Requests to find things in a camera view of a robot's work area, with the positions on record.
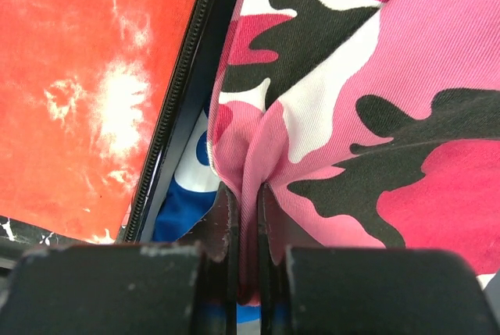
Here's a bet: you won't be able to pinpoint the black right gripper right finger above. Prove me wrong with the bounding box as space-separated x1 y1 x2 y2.
257 185 499 334

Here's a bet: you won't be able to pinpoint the orange tie-dye shirt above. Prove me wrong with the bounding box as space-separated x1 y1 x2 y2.
1 0 195 245

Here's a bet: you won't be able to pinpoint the pink camouflage shirt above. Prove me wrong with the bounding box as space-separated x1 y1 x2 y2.
208 0 499 305

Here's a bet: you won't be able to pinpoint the blue suitcase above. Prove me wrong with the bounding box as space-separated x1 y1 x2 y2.
117 0 237 243

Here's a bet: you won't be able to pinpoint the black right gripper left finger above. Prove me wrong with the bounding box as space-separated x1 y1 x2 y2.
1 186 239 334

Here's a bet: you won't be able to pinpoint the blue shirt white letters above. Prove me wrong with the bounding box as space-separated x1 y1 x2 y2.
152 104 263 324

